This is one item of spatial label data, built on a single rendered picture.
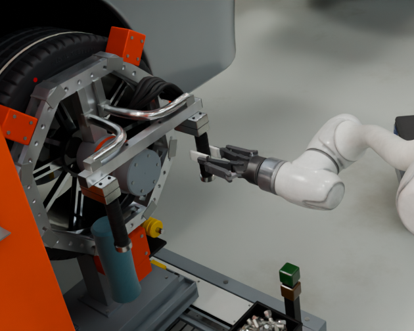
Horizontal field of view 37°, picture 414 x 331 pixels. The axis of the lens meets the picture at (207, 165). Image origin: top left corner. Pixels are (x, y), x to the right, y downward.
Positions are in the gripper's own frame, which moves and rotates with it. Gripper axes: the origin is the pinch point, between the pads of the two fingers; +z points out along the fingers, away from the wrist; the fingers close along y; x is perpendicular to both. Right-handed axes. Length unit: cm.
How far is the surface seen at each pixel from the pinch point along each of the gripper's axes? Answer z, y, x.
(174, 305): 23, -4, -67
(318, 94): 73, 179, -84
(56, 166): 31.2, -27.0, 2.5
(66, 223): 35.4, -27.1, -19.4
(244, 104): 108, 152, -84
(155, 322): 23, -14, -67
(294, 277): -36.0, -12.9, -18.5
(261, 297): 3, 20, -75
